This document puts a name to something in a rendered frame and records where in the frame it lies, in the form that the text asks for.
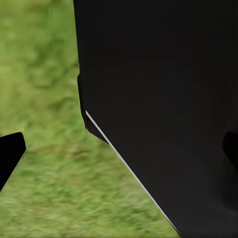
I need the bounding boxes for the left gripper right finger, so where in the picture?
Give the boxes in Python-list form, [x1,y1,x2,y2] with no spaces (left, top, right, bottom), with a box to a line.
[222,131,238,172]

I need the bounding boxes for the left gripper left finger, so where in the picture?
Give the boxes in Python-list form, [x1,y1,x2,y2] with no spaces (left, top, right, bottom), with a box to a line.
[0,132,26,191]

